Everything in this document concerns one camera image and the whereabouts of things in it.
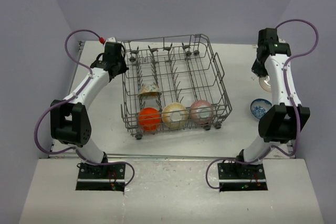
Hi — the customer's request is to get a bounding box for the beige white bowl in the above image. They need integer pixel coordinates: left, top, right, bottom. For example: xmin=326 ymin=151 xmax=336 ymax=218
xmin=258 ymin=76 xmax=271 ymax=93

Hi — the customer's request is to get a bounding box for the blue patterned bowl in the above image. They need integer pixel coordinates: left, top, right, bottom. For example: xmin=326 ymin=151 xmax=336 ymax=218
xmin=250 ymin=98 xmax=272 ymax=120

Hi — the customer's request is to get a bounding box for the grey wire dish rack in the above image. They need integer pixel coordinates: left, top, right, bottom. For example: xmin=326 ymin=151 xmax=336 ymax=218
xmin=121 ymin=34 xmax=232 ymax=140

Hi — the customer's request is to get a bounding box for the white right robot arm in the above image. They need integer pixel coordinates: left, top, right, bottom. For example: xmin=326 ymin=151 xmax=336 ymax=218
xmin=234 ymin=28 xmax=310 ymax=178

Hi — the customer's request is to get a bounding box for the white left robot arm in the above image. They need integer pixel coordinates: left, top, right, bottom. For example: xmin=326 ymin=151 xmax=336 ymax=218
xmin=50 ymin=41 xmax=129 ymax=178

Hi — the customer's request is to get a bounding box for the floral white bowl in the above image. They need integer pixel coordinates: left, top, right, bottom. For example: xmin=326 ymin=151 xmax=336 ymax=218
xmin=138 ymin=83 xmax=162 ymax=99

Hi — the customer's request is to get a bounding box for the orange bowl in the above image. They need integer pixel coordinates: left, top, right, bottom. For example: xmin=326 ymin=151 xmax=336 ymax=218
xmin=138 ymin=108 xmax=161 ymax=132

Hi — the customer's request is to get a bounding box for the yellow rimmed white bowl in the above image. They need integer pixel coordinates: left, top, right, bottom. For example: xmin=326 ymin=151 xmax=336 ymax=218
xmin=162 ymin=102 xmax=188 ymax=129

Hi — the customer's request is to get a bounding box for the pink rimmed white bowl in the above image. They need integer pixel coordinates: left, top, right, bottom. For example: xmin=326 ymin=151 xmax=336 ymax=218
xmin=190 ymin=100 xmax=214 ymax=124

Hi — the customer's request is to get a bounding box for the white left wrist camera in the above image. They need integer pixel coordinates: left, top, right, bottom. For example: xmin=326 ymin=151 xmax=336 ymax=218
xmin=105 ymin=37 xmax=117 ymax=43

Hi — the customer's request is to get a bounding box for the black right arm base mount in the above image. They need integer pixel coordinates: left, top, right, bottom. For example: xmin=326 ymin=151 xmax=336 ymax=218
xmin=217 ymin=162 xmax=268 ymax=191

